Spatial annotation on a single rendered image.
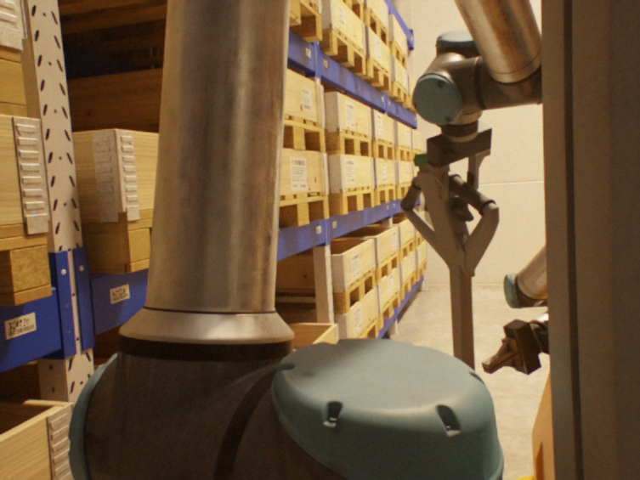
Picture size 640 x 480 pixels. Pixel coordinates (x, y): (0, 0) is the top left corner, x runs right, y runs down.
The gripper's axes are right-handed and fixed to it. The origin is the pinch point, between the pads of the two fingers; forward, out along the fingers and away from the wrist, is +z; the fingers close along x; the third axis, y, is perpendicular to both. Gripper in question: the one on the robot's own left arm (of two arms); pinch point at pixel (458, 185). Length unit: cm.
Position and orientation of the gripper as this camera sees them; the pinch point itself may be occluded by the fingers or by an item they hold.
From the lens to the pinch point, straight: 129.4
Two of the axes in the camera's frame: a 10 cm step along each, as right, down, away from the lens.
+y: 4.0, 5.1, -7.6
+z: 1.4, 7.8, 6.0
